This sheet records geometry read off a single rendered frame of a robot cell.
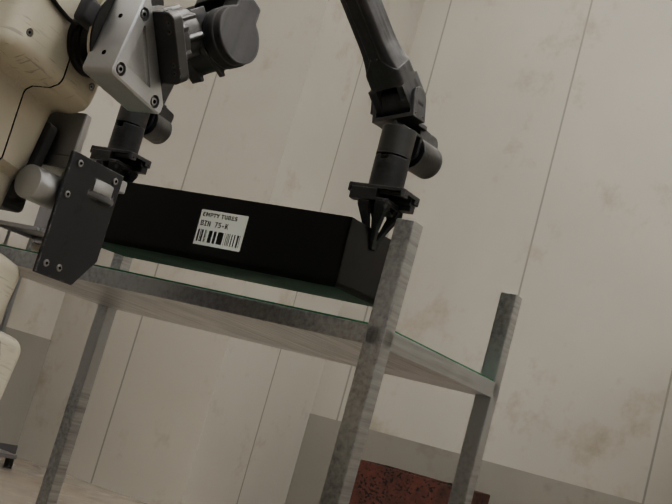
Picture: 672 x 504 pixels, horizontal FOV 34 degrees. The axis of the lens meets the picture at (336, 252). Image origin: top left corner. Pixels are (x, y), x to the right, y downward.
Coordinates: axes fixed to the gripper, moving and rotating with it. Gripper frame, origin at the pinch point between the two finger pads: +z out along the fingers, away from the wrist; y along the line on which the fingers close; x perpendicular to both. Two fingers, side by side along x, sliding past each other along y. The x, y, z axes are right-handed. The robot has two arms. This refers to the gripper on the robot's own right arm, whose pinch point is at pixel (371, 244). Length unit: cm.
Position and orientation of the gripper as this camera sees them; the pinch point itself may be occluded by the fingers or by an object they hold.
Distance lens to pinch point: 173.3
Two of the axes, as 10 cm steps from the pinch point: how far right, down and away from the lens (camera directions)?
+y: -8.5, -1.4, 5.1
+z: -2.5, 9.6, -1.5
